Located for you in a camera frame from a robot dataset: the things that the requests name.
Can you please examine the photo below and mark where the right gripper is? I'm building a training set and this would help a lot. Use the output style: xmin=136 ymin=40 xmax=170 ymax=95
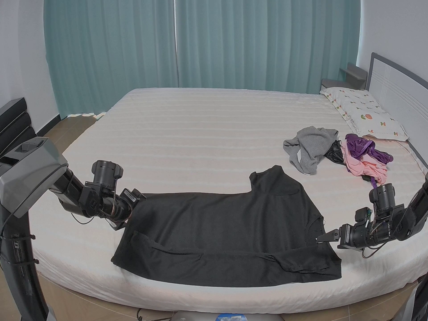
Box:
xmin=337 ymin=224 xmax=371 ymax=250

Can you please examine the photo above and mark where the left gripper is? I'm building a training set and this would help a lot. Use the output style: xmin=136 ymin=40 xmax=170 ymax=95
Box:
xmin=113 ymin=188 xmax=136 ymax=220

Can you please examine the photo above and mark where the black T-shirt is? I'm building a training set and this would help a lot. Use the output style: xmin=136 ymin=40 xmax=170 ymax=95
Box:
xmin=111 ymin=165 xmax=342 ymax=288

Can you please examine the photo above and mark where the bed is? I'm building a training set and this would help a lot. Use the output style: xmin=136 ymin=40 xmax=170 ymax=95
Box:
xmin=28 ymin=52 xmax=428 ymax=309

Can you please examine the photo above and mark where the pink garment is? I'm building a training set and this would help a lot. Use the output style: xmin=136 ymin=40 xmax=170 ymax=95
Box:
xmin=344 ymin=146 xmax=390 ymax=184

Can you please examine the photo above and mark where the black shiny garment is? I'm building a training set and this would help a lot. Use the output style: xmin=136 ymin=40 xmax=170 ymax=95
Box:
xmin=324 ymin=140 xmax=347 ymax=166

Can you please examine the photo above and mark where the purple garment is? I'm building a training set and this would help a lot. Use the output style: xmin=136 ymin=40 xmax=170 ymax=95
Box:
xmin=344 ymin=133 xmax=395 ymax=188

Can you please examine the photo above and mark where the grey garment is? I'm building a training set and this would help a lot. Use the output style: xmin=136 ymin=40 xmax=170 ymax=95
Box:
xmin=282 ymin=126 xmax=340 ymax=176

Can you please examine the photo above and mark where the white printed pillow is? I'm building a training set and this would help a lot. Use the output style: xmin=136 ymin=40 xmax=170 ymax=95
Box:
xmin=319 ymin=87 xmax=409 ymax=142

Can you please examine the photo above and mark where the black chest of drawers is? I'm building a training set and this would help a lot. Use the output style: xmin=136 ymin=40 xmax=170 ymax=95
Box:
xmin=0 ymin=97 xmax=37 ymax=156

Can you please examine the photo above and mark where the grey bedside table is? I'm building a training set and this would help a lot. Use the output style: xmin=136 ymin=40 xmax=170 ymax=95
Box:
xmin=320 ymin=62 xmax=368 ymax=91

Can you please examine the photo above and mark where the blue-green curtain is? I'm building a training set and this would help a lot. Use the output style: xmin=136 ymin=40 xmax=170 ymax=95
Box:
xmin=174 ymin=0 xmax=362 ymax=95
xmin=43 ymin=0 xmax=180 ymax=120

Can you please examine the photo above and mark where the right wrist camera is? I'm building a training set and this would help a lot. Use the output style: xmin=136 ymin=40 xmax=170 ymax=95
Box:
xmin=354 ymin=207 xmax=371 ymax=225

